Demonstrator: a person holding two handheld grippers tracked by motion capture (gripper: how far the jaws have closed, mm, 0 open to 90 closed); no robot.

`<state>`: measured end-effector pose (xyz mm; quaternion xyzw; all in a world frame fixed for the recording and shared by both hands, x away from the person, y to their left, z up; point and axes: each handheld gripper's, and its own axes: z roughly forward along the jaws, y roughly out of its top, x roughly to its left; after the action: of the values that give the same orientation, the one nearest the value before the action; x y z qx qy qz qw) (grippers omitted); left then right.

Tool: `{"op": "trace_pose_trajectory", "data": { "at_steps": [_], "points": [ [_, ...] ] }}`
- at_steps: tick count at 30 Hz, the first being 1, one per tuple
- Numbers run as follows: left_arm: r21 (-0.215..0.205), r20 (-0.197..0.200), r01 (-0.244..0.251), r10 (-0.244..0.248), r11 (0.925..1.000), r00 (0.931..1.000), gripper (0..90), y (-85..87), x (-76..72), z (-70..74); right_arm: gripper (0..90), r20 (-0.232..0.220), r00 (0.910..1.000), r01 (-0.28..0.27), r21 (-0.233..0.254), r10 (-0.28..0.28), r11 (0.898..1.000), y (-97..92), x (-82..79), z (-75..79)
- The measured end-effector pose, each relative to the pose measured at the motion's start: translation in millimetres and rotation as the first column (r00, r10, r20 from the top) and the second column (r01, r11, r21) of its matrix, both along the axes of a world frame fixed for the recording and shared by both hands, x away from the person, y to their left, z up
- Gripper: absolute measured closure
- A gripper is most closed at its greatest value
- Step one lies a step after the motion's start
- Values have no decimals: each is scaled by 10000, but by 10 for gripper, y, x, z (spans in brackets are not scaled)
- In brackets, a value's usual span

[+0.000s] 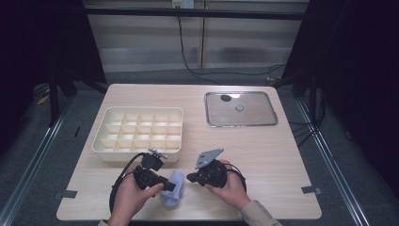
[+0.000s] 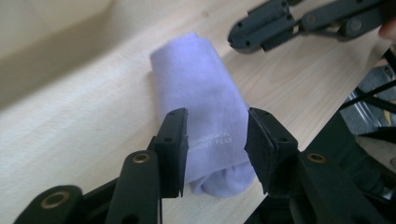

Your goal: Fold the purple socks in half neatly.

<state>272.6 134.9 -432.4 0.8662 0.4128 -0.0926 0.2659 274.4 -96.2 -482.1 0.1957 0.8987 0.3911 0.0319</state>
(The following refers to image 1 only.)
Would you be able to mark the grey tape strip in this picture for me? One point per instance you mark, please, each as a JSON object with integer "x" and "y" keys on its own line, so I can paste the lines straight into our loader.
{"x": 66, "y": 194}
{"x": 311, "y": 190}

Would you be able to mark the yellow floor item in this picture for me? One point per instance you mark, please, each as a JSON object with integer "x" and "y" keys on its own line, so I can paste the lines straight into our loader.
{"x": 43, "y": 100}

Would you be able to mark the person's left hand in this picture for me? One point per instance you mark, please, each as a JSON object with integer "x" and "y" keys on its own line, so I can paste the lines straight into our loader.
{"x": 131, "y": 201}

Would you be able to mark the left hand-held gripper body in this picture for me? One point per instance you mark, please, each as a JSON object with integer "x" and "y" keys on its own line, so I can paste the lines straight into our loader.
{"x": 146, "y": 177}

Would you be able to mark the black metal stand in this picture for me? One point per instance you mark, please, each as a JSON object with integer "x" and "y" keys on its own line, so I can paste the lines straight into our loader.
{"x": 54, "y": 94}

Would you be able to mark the cream divided storage box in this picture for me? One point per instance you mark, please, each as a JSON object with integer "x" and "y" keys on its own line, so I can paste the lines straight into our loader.
{"x": 139, "y": 132}

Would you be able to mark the light purple sock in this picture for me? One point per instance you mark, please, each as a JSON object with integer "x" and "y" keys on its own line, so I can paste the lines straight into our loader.
{"x": 174, "y": 194}

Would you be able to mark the white wall power outlet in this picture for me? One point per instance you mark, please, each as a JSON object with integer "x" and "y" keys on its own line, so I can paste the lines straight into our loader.
{"x": 183, "y": 3}

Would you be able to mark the small black floor item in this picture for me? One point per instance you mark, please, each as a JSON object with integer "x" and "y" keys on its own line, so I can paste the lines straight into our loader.
{"x": 77, "y": 132}

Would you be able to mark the black horizontal bar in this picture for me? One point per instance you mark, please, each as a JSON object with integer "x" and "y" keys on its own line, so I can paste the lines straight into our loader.
{"x": 194, "y": 13}

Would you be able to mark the person's right hand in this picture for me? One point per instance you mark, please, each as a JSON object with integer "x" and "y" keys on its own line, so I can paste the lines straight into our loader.
{"x": 233, "y": 191}

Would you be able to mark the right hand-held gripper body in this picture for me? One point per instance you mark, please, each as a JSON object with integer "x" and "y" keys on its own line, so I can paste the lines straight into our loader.
{"x": 215, "y": 175}

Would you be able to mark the metal tray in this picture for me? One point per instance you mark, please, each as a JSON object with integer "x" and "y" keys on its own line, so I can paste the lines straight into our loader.
{"x": 240, "y": 114}

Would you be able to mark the metal floor rail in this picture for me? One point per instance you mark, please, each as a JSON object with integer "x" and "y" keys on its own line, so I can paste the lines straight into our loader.
{"x": 332, "y": 157}
{"x": 34, "y": 157}

